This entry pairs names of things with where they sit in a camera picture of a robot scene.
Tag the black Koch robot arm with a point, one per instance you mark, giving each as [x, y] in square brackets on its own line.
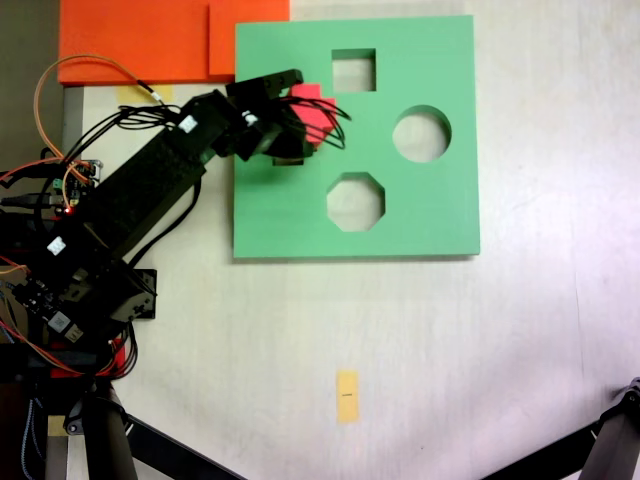
[145, 185]

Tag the black notched tripod leg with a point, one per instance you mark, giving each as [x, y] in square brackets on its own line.
[612, 445]

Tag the yellow tape with black mark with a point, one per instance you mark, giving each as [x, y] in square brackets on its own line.
[347, 400]

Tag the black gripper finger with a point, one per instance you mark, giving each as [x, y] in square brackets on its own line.
[280, 82]
[294, 142]

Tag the yellow tape strip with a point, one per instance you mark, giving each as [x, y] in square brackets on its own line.
[127, 95]
[55, 427]

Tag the green shape sorting board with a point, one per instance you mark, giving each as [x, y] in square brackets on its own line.
[435, 210]

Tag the red cross columnar block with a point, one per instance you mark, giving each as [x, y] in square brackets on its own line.
[305, 95]

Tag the orange flat board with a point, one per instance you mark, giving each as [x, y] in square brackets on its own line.
[125, 40]

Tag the black driver circuit board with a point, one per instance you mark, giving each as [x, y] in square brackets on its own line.
[60, 322]

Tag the small circuit board with connectors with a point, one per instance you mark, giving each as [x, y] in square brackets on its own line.
[75, 180]

